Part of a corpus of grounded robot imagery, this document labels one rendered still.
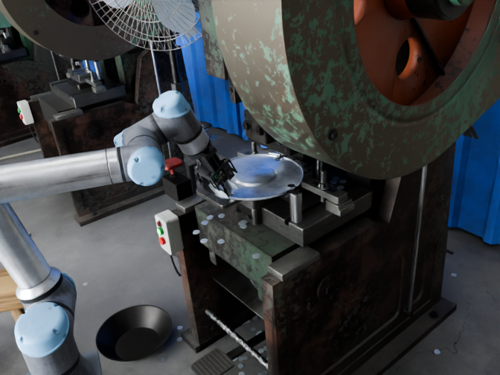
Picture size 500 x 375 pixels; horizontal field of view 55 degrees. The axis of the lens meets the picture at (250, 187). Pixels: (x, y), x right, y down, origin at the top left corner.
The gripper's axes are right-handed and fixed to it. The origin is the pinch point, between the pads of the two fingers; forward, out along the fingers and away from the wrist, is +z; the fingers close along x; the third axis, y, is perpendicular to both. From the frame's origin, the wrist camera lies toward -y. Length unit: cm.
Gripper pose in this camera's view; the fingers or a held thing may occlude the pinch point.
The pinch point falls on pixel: (225, 193)
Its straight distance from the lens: 133.8
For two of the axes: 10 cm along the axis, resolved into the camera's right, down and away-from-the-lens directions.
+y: 6.6, 3.2, -6.9
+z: 3.9, 6.4, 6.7
